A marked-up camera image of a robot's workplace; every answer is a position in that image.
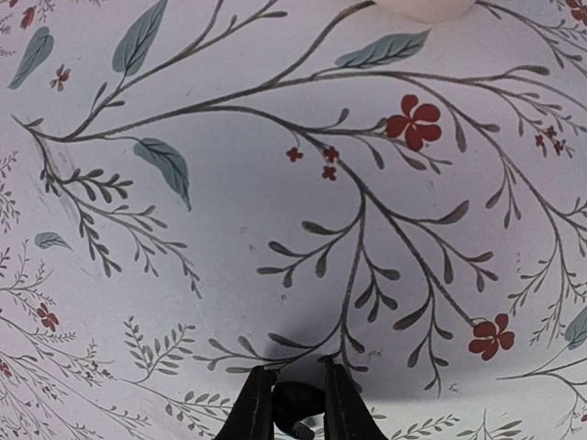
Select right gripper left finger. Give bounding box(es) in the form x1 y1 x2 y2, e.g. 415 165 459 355
215 366 274 440

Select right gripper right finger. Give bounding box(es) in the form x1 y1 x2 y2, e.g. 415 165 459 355
324 359 386 440

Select black earbud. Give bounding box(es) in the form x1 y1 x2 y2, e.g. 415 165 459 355
271 381 326 440

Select white earbud charging case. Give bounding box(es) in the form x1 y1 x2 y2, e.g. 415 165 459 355
375 0 475 24

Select floral patterned table mat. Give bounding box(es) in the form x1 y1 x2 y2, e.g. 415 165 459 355
1 1 586 439

